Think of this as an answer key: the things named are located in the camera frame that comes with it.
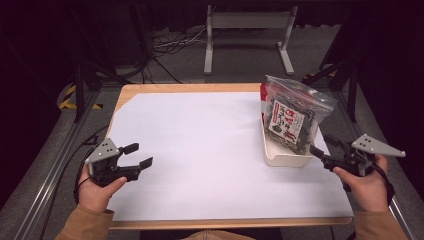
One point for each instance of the person's right hand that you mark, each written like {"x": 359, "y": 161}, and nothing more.
{"x": 368, "y": 191}

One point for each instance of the yellow and black floor tape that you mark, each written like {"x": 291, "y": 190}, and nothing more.
{"x": 68, "y": 96}

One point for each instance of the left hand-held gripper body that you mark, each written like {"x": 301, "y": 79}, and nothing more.
{"x": 103, "y": 153}

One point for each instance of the aluminium rail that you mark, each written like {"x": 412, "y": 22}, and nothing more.
{"x": 363, "y": 120}
{"x": 50, "y": 176}

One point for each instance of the person's left hand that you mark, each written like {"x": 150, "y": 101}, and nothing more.
{"x": 95, "y": 196}

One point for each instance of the clear seaweed bag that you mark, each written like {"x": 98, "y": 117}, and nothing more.
{"x": 293, "y": 113}

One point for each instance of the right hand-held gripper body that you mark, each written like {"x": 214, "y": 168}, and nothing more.
{"x": 370, "y": 145}

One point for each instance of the person's tan clothing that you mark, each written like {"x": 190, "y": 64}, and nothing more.
{"x": 216, "y": 236}

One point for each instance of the black metal stand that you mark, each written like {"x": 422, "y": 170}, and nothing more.
{"x": 351, "y": 90}
{"x": 79, "y": 90}

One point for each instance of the white divided box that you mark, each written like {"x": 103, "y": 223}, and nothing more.
{"x": 283, "y": 158}

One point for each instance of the red seasoning packet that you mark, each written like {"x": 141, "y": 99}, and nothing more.
{"x": 263, "y": 93}

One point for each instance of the white metal stand frame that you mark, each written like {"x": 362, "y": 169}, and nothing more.
{"x": 248, "y": 20}

